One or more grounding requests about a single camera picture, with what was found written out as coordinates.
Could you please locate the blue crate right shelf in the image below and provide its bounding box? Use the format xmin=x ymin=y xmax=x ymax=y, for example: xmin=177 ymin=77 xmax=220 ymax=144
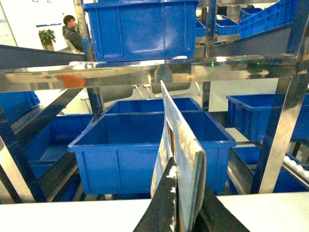
xmin=226 ymin=94 xmax=309 ymax=142

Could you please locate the blue crate shelf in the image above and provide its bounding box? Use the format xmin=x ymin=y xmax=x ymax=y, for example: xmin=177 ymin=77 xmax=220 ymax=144
xmin=68 ymin=111 xmax=236 ymax=194
xmin=83 ymin=0 xmax=198 ymax=62
xmin=226 ymin=94 xmax=309 ymax=142

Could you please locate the flower gift bag with figures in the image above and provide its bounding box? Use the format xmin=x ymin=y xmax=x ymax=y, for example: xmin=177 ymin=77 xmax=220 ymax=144
xmin=151 ymin=82 xmax=206 ymax=232

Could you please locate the potted green plant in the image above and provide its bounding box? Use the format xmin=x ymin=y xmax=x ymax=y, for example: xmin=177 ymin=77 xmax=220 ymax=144
xmin=39 ymin=29 xmax=56 ymax=51

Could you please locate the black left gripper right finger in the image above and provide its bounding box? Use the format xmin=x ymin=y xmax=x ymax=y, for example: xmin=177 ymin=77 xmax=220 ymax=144
xmin=194 ymin=186 xmax=249 ymax=232

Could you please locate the blue crate upper shelf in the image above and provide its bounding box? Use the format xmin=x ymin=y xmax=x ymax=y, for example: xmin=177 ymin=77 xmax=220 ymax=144
xmin=83 ymin=0 xmax=198 ymax=62

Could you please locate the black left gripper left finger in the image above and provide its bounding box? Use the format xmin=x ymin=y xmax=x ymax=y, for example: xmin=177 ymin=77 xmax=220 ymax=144
xmin=134 ymin=157 xmax=177 ymax=232

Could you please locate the man in dark jacket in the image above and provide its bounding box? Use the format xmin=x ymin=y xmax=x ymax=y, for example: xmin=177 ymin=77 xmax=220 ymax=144
xmin=63 ymin=15 xmax=84 ymax=52

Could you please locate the steel rack front rail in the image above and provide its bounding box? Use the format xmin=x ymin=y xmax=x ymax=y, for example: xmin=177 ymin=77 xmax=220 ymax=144
xmin=0 ymin=54 xmax=309 ymax=92

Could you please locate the blue crate lower shelf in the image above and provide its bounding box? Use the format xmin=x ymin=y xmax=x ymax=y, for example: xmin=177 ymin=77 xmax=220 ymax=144
xmin=68 ymin=111 xmax=236 ymax=194

